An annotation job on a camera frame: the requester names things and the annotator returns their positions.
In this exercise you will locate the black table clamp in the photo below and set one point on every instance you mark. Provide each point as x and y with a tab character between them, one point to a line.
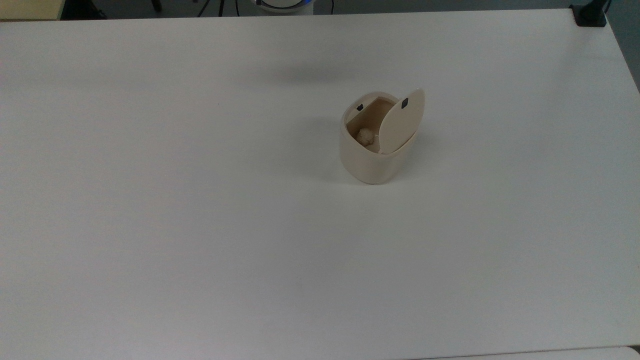
590	14

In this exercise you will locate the beige plastic trash bin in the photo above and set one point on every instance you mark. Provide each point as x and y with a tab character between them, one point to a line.
367	162

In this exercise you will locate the crumpled paper ball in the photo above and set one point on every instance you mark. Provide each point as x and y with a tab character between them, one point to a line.
365	136

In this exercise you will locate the yellow wooden cabinet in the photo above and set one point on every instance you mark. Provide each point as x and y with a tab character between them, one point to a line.
30	9

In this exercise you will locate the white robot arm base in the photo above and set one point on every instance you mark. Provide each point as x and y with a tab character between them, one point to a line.
283	5

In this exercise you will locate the beige trash bin lid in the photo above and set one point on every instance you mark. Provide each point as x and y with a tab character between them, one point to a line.
400	122

